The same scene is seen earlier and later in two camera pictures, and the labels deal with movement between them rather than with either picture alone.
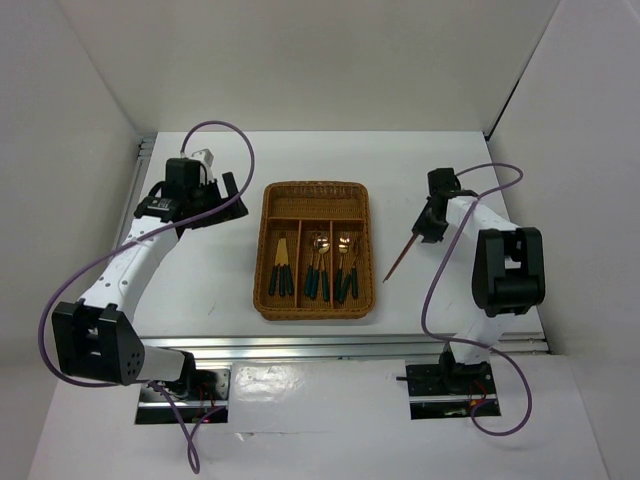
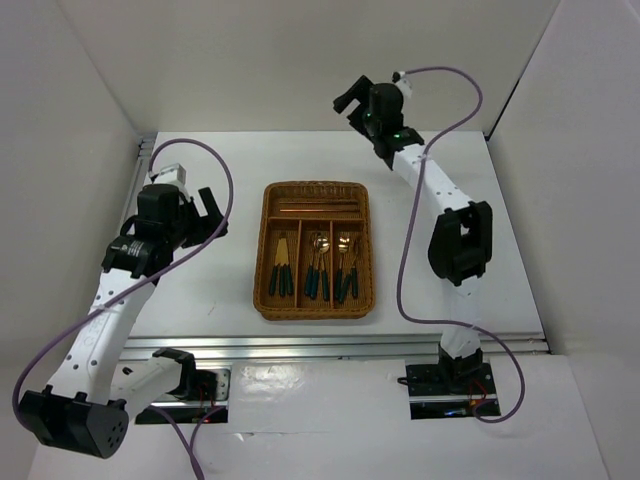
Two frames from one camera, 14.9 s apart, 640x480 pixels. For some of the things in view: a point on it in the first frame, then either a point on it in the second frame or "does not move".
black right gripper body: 430,226 -> 371,124
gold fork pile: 346,284 does not move
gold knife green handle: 271,290 does not move
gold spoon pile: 343,246 does not move
